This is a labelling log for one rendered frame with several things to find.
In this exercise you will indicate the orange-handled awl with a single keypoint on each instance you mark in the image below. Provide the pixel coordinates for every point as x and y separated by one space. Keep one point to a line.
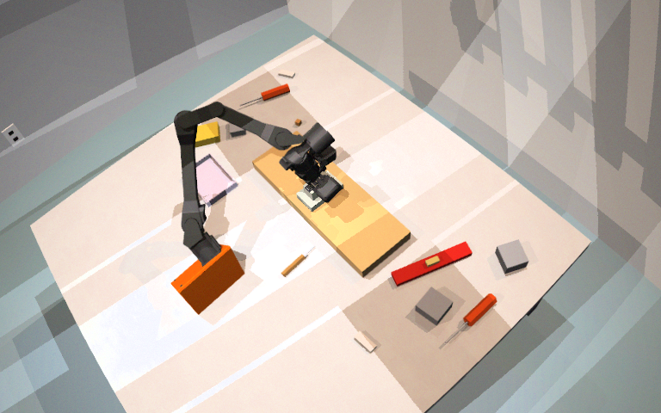
476 313
272 93

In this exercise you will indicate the tan wooden panel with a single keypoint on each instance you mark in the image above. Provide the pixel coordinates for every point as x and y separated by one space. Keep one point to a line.
353 223

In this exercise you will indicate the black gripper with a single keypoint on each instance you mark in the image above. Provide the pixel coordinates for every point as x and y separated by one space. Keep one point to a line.
327 186

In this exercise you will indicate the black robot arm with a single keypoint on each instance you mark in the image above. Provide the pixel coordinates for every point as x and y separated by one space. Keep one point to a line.
317 141

